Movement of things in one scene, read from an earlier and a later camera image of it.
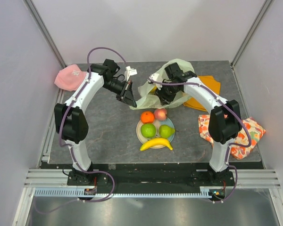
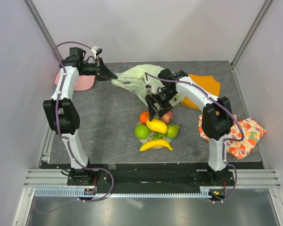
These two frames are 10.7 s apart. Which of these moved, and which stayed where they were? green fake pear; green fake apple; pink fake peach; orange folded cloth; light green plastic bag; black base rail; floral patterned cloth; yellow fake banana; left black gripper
Moved: left black gripper; pink fake peach; green fake pear; green fake apple; light green plastic bag
Stayed: yellow fake banana; floral patterned cloth; black base rail; orange folded cloth
